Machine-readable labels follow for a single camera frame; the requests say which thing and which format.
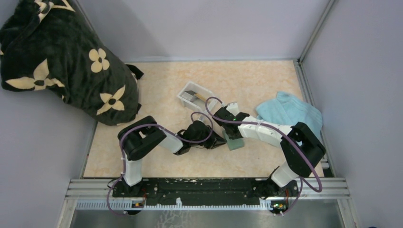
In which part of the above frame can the translucent white plastic bin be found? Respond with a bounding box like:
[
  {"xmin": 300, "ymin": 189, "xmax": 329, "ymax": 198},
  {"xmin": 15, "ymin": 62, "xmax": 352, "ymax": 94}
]
[{"xmin": 176, "ymin": 81, "xmax": 215, "ymax": 113}]

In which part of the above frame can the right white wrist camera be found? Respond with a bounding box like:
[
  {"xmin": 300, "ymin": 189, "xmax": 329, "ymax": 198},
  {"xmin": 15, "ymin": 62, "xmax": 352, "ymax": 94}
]
[{"xmin": 226, "ymin": 102, "xmax": 240, "ymax": 116}]

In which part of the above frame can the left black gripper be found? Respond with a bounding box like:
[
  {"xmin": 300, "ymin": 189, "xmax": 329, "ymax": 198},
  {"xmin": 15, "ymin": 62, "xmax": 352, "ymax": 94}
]
[{"xmin": 191, "ymin": 125, "xmax": 227, "ymax": 150}]

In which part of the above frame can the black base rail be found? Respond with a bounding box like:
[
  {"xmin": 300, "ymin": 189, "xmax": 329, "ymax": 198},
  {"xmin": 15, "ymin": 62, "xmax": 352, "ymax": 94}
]
[{"xmin": 112, "ymin": 178, "xmax": 298, "ymax": 206}]

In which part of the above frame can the gold card in bin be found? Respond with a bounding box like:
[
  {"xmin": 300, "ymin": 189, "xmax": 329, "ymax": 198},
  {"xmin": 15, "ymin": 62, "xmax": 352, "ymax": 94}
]
[{"xmin": 195, "ymin": 93, "xmax": 207, "ymax": 102}]

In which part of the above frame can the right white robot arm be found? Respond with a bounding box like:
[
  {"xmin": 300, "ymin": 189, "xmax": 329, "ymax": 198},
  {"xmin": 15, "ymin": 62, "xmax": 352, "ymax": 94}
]
[{"xmin": 213, "ymin": 107, "xmax": 326, "ymax": 196}]

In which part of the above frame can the black floral blanket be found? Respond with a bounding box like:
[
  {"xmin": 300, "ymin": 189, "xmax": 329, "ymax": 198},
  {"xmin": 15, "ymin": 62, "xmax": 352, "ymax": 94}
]
[{"xmin": 0, "ymin": 0, "xmax": 143, "ymax": 126}]

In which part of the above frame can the aluminium frame rail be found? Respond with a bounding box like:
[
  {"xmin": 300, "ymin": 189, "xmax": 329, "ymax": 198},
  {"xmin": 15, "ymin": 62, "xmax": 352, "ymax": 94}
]
[{"xmin": 66, "ymin": 178, "xmax": 350, "ymax": 211}]

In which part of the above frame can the light blue towel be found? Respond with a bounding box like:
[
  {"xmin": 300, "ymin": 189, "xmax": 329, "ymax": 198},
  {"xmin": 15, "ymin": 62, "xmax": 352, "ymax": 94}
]
[{"xmin": 255, "ymin": 91, "xmax": 323, "ymax": 139}]

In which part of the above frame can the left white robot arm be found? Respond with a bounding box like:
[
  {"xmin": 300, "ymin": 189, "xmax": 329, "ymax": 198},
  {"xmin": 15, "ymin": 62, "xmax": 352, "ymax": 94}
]
[{"xmin": 117, "ymin": 116, "xmax": 227, "ymax": 197}]

